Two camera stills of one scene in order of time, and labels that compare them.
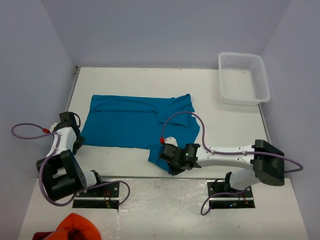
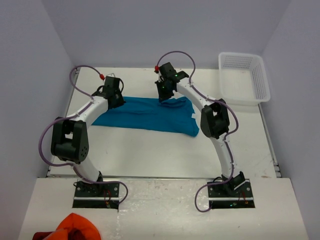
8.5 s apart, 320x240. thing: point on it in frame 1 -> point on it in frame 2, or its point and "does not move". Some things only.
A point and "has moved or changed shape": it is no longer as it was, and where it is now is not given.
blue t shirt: (140, 123) has moved or changed shape
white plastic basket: (243, 79) does not move
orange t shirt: (74, 227) does not move
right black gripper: (174, 171) -> (163, 96)
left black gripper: (78, 144) -> (121, 101)
